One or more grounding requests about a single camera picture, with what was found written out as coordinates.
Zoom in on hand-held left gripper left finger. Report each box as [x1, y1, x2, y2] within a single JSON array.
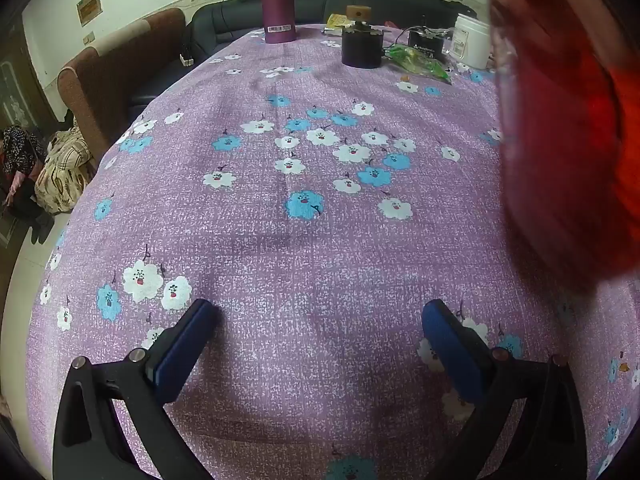
[[52, 298, 217, 480]]

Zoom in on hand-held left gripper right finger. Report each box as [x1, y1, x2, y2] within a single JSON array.
[[421, 299, 588, 480]]

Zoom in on purple floral tablecloth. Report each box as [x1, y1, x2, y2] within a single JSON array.
[[27, 22, 640, 480]]

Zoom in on patterned beige blanket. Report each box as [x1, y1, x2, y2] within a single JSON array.
[[34, 120, 96, 215]]

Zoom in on red cloth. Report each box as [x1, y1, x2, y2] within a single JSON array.
[[482, 0, 640, 291]]

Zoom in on brown armchair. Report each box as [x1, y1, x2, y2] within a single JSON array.
[[56, 8, 187, 161]]

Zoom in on green snack packet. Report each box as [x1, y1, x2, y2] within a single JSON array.
[[385, 44, 452, 83]]

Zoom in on black motor with shaft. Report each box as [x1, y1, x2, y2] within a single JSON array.
[[407, 27, 446, 61]]

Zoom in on white plastic jar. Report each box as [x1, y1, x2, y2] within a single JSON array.
[[448, 13, 492, 70]]

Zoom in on black motor with wooden wheel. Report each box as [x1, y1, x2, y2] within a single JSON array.
[[341, 5, 386, 68]]

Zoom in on purple bottle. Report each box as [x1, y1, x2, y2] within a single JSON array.
[[258, 0, 298, 45]]

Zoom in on black leather sofa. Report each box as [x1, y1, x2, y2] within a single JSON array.
[[127, 0, 476, 111]]

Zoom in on yellow wall plaque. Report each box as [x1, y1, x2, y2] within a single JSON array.
[[76, 0, 103, 26]]

